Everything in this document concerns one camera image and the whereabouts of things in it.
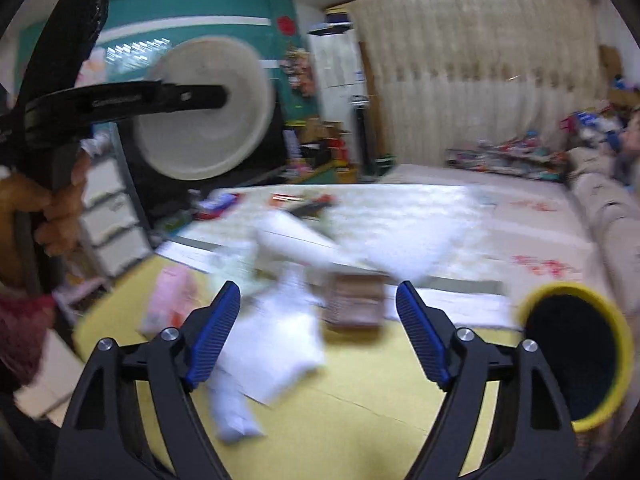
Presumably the low shelf of toys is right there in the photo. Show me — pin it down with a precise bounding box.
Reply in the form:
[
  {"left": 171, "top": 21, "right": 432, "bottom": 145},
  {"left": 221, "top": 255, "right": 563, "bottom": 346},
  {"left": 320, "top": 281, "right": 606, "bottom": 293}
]
[{"left": 445, "top": 131, "right": 568, "bottom": 182}]

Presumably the patterned yellow grey tablecloth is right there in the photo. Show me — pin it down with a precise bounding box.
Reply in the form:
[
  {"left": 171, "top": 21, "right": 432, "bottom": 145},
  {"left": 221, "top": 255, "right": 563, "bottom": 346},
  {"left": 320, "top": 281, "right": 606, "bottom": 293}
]
[{"left": 71, "top": 184, "right": 551, "bottom": 480}]

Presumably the blue and red box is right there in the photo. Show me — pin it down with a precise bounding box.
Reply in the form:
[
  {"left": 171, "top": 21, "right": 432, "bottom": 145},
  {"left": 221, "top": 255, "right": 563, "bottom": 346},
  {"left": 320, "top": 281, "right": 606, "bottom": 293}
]
[{"left": 194, "top": 193, "right": 241, "bottom": 221}]

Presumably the red snack wrapper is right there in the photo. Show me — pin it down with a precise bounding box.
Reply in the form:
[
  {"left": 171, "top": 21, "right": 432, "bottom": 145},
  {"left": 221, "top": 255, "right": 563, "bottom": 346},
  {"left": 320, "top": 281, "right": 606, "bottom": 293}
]
[{"left": 269, "top": 193, "right": 335, "bottom": 218}]

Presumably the large cream paper cup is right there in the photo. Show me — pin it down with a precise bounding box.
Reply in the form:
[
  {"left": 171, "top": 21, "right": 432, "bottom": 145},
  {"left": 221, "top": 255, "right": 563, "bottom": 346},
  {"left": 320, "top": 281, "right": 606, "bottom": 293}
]
[{"left": 134, "top": 36, "right": 276, "bottom": 181}]

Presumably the floral floor mat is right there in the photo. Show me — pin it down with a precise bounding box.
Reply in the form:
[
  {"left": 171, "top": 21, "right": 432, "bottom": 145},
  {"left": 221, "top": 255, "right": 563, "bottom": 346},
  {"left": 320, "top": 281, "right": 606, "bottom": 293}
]
[{"left": 382, "top": 165, "right": 611, "bottom": 304}]

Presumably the pink strawberry milk carton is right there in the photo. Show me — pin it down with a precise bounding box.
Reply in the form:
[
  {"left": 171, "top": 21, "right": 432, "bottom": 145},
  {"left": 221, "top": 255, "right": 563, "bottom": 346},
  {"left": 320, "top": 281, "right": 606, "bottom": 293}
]
[{"left": 138, "top": 264, "right": 207, "bottom": 339}]

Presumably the white paper towel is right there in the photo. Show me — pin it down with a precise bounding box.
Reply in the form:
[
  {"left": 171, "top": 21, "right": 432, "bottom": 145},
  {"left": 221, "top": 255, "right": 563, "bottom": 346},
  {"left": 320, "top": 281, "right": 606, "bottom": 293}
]
[{"left": 205, "top": 262, "right": 324, "bottom": 444}]

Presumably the white foam fruit net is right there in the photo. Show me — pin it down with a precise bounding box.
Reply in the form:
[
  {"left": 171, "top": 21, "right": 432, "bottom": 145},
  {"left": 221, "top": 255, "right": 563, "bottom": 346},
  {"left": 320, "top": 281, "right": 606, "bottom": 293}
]
[{"left": 344, "top": 188, "right": 482, "bottom": 283}]

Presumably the yellow rimmed black trash bin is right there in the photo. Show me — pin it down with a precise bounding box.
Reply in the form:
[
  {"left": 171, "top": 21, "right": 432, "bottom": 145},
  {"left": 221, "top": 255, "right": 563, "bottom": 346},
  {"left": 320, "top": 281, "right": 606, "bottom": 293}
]
[{"left": 516, "top": 282, "right": 634, "bottom": 434}]

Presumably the beige sectional sofa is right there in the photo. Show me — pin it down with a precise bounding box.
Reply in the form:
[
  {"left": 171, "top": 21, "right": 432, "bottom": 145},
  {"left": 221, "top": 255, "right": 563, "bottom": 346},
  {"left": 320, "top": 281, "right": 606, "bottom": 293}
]
[{"left": 567, "top": 148, "right": 639, "bottom": 313}]

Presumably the cream patterned curtain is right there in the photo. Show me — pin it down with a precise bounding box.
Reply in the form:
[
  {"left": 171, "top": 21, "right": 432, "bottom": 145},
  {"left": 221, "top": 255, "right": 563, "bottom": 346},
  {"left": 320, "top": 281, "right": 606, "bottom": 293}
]
[{"left": 346, "top": 0, "right": 605, "bottom": 166}]

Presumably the brown plastic tray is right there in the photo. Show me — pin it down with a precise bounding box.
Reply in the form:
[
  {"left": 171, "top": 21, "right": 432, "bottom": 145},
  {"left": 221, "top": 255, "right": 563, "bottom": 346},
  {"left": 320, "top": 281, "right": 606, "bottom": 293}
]
[{"left": 323, "top": 272, "right": 387, "bottom": 332}]

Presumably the white floor air conditioner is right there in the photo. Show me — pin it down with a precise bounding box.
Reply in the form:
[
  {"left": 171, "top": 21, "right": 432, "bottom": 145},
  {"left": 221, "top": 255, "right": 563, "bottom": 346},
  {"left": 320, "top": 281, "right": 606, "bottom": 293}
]
[{"left": 308, "top": 29, "right": 367, "bottom": 130}]

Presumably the black tower fan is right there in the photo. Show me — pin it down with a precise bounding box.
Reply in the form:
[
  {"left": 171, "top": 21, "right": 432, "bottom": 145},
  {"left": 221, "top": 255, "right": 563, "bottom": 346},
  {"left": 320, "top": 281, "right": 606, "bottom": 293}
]
[{"left": 350, "top": 94, "right": 378, "bottom": 177}]

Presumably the person left hand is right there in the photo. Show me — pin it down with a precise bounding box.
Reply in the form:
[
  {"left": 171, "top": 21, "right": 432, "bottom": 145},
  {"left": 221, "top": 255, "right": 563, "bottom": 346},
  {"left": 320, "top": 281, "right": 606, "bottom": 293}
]
[{"left": 1, "top": 151, "right": 91, "bottom": 289}]

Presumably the white plastic drawer unit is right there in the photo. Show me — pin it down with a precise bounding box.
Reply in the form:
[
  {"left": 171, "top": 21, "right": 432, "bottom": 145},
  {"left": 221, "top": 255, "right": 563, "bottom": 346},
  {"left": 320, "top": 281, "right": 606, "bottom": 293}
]
[{"left": 79, "top": 154, "right": 154, "bottom": 279}]

